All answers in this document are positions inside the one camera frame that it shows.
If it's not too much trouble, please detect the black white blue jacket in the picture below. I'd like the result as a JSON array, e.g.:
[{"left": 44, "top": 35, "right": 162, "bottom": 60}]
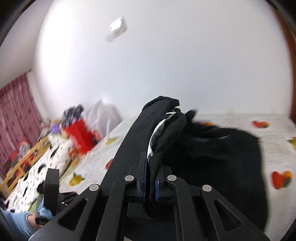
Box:
[{"left": 55, "top": 95, "right": 269, "bottom": 241}]

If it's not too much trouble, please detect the left hand blue glove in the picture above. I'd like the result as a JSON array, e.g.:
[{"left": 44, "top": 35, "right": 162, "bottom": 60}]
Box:
[{"left": 37, "top": 197, "right": 54, "bottom": 220}]

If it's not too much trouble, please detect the cow print plush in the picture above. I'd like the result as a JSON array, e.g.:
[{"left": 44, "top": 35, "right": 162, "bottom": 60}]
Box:
[{"left": 4, "top": 134, "right": 73, "bottom": 213}]

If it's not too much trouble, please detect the wooden shelf rack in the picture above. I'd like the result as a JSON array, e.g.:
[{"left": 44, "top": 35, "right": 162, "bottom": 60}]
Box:
[{"left": 1, "top": 137, "right": 50, "bottom": 199}]

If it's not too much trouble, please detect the light blue trouser leg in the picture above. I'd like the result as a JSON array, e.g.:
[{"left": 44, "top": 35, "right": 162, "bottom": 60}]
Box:
[{"left": 1, "top": 208, "right": 37, "bottom": 240}]

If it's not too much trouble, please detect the red paper gift bag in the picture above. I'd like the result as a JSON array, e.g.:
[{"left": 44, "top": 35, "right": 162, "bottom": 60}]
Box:
[{"left": 65, "top": 119, "right": 103, "bottom": 155}]

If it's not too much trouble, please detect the pink curtain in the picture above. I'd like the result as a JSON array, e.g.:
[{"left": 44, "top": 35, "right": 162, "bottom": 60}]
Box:
[{"left": 1, "top": 74, "right": 43, "bottom": 179}]

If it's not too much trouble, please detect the plaid cloth bundle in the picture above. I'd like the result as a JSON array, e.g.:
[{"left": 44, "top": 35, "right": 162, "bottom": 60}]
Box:
[{"left": 61, "top": 104, "right": 84, "bottom": 128}]

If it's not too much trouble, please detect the white plastic bag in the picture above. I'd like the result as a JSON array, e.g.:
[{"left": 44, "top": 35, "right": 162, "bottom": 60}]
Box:
[{"left": 82, "top": 100, "right": 122, "bottom": 138}]

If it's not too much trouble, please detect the fruit print tablecloth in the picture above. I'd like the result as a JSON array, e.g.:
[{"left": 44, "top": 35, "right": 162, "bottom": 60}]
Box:
[{"left": 60, "top": 114, "right": 295, "bottom": 240}]

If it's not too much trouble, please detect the white wall light switch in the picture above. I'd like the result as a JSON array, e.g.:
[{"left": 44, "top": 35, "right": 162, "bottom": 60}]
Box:
[{"left": 106, "top": 16, "right": 127, "bottom": 42}]

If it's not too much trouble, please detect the brown wooden door frame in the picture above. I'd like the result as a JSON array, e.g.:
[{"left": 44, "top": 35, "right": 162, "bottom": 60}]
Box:
[{"left": 275, "top": 11, "right": 295, "bottom": 71}]

